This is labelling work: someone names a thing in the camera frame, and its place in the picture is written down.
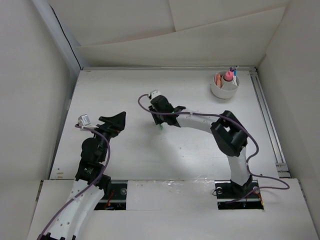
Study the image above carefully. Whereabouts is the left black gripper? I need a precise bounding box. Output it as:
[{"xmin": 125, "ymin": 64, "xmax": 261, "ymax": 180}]
[{"xmin": 88, "ymin": 111, "xmax": 126, "ymax": 162}]

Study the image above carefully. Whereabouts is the orange highlighter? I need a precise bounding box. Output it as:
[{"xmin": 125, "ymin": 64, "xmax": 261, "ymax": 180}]
[{"xmin": 215, "ymin": 73, "xmax": 222, "ymax": 88}]

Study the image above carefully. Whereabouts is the pink cap small bottle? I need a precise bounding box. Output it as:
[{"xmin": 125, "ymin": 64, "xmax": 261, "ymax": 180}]
[{"xmin": 223, "ymin": 70, "xmax": 233, "ymax": 82}]

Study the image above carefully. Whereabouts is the purple cap white marker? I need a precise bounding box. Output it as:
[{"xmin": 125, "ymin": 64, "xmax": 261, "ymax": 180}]
[{"xmin": 229, "ymin": 67, "xmax": 238, "ymax": 86}]

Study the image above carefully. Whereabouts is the pink highlighter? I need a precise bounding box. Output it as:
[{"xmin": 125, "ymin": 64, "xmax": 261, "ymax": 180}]
[{"xmin": 216, "ymin": 79, "xmax": 222, "ymax": 88}]

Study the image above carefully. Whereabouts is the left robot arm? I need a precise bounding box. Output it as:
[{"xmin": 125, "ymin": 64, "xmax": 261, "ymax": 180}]
[{"xmin": 38, "ymin": 111, "xmax": 127, "ymax": 240}]

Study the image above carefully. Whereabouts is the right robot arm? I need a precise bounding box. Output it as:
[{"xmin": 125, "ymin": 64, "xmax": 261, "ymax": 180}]
[{"xmin": 148, "ymin": 90, "xmax": 252, "ymax": 197}]

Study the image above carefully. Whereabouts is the white divided pen holder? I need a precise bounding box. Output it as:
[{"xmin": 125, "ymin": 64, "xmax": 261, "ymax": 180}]
[{"xmin": 210, "ymin": 71, "xmax": 240, "ymax": 100}]

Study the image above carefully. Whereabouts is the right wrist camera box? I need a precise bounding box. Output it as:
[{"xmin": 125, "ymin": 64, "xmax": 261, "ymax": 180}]
[{"xmin": 148, "ymin": 89, "xmax": 161, "ymax": 100}]

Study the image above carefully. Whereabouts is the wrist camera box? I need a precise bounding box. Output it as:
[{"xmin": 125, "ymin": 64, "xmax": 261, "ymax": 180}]
[
  {"xmin": 75, "ymin": 114, "xmax": 97, "ymax": 131},
  {"xmin": 148, "ymin": 89, "xmax": 161, "ymax": 100}
]

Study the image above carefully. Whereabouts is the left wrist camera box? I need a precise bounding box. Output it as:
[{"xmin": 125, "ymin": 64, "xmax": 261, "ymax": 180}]
[{"xmin": 75, "ymin": 114, "xmax": 97, "ymax": 131}]

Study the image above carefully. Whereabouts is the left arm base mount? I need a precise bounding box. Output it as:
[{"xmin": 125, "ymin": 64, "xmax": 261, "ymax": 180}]
[{"xmin": 94, "ymin": 180, "xmax": 128, "ymax": 211}]

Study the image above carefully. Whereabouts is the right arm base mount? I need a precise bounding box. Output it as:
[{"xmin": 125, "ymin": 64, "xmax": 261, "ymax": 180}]
[{"xmin": 212, "ymin": 180, "xmax": 264, "ymax": 210}]

